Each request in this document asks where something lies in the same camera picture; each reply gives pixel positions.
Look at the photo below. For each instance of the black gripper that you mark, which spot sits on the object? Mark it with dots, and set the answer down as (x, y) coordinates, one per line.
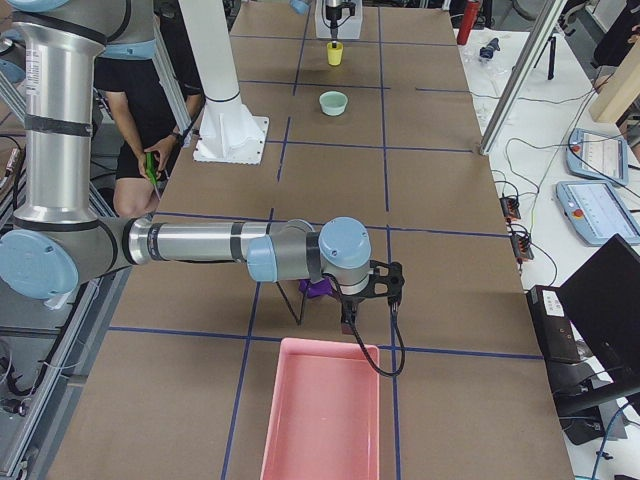
(350, 300)

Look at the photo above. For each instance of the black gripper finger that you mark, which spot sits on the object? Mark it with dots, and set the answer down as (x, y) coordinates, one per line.
(334, 29)

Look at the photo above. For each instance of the purple microfiber cloth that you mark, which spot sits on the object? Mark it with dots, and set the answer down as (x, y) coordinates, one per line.
(315, 290)

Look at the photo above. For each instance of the yellow plastic cup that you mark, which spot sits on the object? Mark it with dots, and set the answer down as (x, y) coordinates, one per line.
(334, 51)

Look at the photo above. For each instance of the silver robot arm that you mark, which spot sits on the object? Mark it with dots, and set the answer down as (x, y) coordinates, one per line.
(58, 243)

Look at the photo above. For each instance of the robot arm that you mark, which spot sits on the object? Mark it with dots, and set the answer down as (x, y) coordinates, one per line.
(302, 7)

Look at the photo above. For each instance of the black computer box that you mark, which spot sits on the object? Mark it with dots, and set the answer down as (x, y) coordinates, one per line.
(553, 329)

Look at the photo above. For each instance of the translucent plastic bin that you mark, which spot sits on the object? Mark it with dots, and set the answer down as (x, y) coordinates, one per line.
(349, 22)

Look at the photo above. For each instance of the mint green bowl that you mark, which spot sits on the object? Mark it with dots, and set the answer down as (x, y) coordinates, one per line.
(333, 103)

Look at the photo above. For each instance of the pink plastic tray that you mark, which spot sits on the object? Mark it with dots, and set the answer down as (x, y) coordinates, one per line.
(325, 413)

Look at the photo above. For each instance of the red bottle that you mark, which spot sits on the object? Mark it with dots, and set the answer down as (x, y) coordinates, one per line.
(468, 20)

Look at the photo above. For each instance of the blue black tool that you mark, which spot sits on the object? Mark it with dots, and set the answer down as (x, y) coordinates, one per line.
(488, 51)

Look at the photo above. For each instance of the orange connector module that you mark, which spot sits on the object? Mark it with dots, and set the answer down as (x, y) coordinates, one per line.
(510, 208)
(521, 246)

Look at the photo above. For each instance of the seated person in black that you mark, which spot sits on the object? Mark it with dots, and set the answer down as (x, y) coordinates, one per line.
(142, 113)

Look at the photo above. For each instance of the black monitor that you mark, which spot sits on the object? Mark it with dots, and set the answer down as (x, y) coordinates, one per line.
(601, 299)

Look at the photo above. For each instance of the lower teach pendant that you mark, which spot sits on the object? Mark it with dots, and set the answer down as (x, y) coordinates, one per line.
(596, 212)

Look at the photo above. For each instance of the teach pendant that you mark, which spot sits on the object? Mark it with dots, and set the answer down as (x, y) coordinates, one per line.
(596, 212)
(593, 155)

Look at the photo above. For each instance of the upper teach pendant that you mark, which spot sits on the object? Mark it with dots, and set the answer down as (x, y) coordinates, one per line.
(593, 155)

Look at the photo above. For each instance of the wooden beam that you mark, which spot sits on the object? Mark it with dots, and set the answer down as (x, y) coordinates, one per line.
(619, 92)

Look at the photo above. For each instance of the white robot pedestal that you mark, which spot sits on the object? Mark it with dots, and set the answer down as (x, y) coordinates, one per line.
(228, 132)

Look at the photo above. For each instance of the aluminium frame post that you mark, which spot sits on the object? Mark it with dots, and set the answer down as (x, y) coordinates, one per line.
(537, 38)

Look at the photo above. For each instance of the green handled screwdriver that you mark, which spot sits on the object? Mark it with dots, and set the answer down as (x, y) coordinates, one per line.
(151, 171)

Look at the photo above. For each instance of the aluminium side frame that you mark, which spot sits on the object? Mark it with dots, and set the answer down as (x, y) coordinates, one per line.
(47, 351)

